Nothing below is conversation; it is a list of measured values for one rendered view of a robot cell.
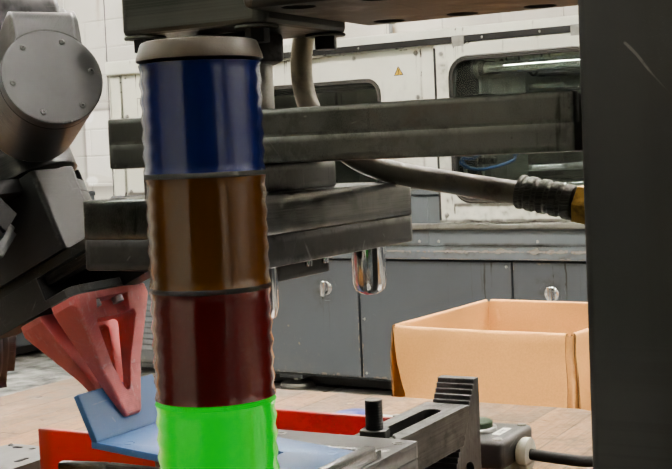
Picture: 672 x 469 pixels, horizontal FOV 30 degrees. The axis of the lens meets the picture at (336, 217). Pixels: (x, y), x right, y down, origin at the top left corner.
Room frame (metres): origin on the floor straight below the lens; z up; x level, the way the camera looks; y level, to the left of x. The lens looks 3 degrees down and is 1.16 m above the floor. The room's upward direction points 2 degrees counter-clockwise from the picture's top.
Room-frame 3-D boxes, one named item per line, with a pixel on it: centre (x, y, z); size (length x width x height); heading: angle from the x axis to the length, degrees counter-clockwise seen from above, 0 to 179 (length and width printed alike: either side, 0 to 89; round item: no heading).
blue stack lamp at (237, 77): (0.39, 0.04, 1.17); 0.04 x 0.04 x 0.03
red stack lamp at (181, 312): (0.39, 0.04, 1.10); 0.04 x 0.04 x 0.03
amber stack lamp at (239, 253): (0.39, 0.04, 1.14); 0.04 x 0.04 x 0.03
